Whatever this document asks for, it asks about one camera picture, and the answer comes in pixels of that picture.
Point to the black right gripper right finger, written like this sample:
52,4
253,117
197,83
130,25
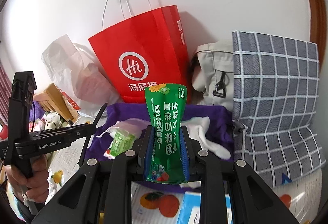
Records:
230,183

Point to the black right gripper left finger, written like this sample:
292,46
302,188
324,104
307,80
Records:
100,186

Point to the white and green glove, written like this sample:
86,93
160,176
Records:
197,128

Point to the green snack sachet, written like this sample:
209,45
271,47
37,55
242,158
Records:
166,155

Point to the person's left hand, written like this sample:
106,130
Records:
37,185

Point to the floral cloth pile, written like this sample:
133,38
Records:
50,121

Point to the blue tissue pack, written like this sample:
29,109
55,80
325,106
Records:
190,208

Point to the green tissue packet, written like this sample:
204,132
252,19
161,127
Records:
121,143

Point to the wooden cabinet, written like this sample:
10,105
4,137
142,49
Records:
52,100

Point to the red striped curtain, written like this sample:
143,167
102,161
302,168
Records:
5,87

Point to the white Miniso plastic bag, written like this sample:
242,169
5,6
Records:
77,77

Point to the grey checked cushion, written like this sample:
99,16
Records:
276,82

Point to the beige canvas bag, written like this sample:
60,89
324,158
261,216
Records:
212,78

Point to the red Haidilao paper bag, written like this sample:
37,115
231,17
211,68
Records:
143,51

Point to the brown wooden door frame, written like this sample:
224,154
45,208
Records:
318,26

